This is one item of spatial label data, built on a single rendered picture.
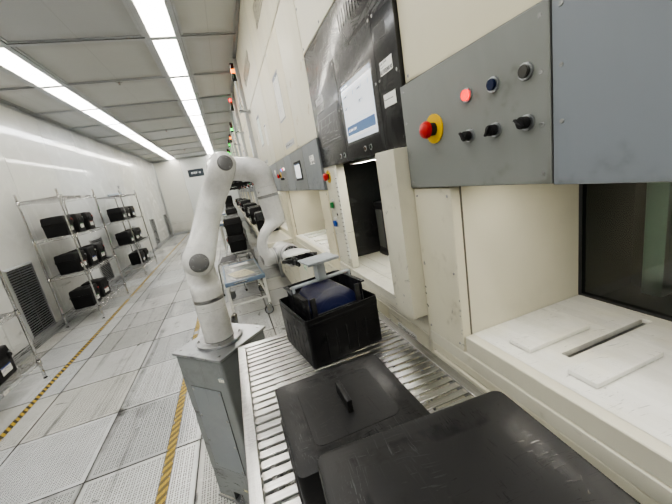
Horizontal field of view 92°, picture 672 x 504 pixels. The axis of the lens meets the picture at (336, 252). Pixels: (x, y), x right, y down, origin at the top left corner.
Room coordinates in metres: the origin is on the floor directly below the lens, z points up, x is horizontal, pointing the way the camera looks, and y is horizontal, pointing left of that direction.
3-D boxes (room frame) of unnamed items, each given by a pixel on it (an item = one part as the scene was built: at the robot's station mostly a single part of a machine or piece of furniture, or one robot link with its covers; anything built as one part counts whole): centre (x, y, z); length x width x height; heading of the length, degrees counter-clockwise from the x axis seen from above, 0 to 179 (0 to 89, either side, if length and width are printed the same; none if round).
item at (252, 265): (3.70, 1.12, 0.24); 0.97 x 0.52 x 0.48; 19
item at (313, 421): (0.64, 0.04, 0.83); 0.29 x 0.29 x 0.13; 17
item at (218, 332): (1.29, 0.56, 0.85); 0.19 x 0.19 x 0.18
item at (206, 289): (1.32, 0.57, 1.07); 0.19 x 0.12 x 0.24; 25
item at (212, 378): (1.29, 0.56, 0.38); 0.28 x 0.28 x 0.76; 61
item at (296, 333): (1.12, 0.07, 0.85); 0.28 x 0.28 x 0.17; 26
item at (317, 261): (1.12, 0.07, 0.93); 0.24 x 0.20 x 0.32; 116
